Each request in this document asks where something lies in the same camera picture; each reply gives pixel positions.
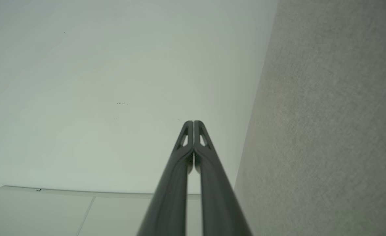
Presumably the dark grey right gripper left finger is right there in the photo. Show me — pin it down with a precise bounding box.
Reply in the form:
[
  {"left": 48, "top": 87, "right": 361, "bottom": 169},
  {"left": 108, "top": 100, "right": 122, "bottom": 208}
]
[{"left": 136, "top": 121, "right": 194, "bottom": 236}]

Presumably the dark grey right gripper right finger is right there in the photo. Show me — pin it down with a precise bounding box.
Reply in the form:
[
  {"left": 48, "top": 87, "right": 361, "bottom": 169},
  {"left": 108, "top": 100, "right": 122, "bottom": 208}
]
[{"left": 194, "top": 120, "right": 253, "bottom": 236}]

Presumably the grey fabric sofa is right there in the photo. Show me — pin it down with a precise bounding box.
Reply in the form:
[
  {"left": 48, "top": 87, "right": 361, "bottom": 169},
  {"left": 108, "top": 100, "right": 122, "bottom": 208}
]
[{"left": 234, "top": 0, "right": 386, "bottom": 236}]

